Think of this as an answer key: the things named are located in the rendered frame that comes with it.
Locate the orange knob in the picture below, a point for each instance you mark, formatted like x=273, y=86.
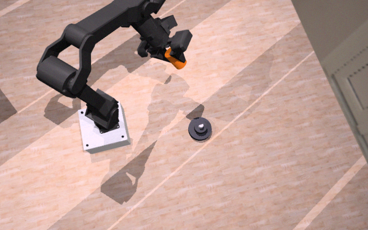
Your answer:
x=178, y=64

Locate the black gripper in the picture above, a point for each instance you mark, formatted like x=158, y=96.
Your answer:
x=156, y=40

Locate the dark grey round pedestal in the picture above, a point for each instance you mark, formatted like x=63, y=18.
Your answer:
x=199, y=128

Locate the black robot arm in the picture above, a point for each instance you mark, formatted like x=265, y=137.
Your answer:
x=102, y=108

